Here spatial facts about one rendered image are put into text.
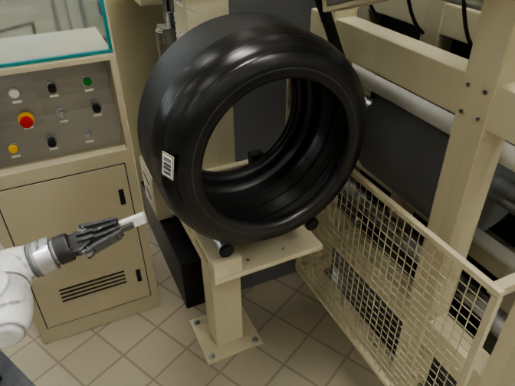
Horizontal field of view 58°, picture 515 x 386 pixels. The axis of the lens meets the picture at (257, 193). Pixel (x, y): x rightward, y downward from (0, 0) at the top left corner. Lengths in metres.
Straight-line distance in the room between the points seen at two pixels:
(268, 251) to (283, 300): 0.97
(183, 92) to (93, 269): 1.29
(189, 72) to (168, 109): 0.09
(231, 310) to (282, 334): 0.32
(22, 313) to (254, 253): 0.68
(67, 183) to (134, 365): 0.86
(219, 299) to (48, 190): 0.80
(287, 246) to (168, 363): 0.96
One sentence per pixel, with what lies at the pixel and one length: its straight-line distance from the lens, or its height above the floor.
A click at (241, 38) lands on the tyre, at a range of 1.08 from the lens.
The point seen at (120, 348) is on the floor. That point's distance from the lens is 2.32.
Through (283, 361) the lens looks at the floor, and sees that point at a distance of 2.19.
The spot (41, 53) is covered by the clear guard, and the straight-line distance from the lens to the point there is 1.76.
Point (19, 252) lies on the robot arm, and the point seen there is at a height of 1.03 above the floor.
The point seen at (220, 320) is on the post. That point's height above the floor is 0.18.
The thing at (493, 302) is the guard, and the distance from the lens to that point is 1.22.
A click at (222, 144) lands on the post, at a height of 1.03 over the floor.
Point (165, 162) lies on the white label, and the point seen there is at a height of 1.24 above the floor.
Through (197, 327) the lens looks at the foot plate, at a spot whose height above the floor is 0.01.
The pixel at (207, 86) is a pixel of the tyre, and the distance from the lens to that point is 1.03.
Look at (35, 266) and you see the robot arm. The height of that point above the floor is 1.00.
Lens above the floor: 1.78
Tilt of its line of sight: 34 degrees down
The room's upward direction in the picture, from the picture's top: 1 degrees counter-clockwise
